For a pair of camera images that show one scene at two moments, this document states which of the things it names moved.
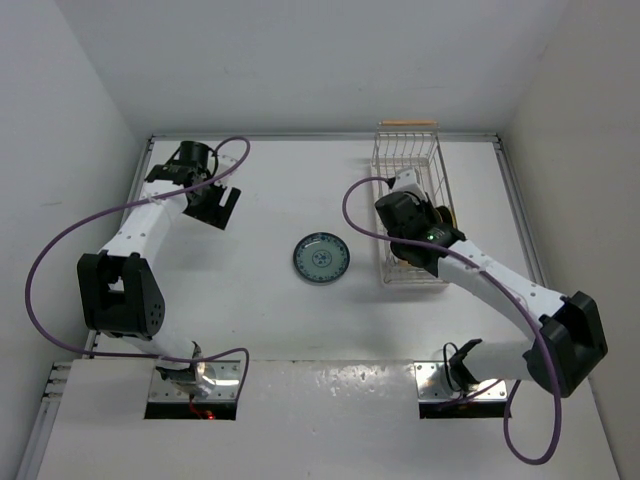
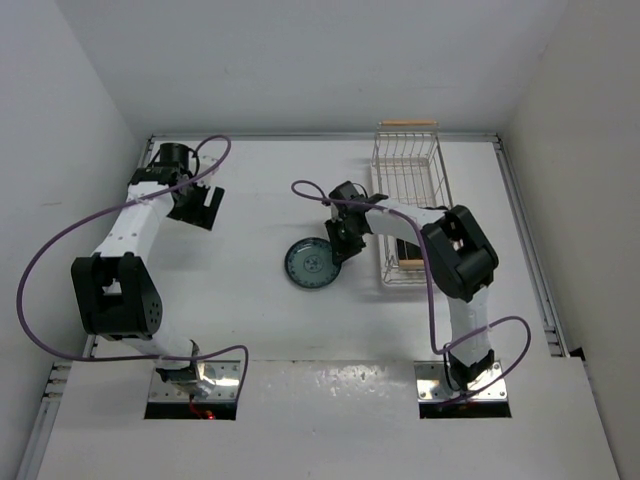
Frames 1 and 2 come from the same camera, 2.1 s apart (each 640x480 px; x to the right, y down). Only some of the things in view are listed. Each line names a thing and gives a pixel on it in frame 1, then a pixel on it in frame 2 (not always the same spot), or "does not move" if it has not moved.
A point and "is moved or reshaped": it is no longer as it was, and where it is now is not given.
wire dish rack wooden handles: (400, 145) does not move
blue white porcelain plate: (321, 257) is moved or reshaped
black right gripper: (423, 206) -> (344, 251)
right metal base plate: (432, 383) does not move
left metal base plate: (165, 390) does not move
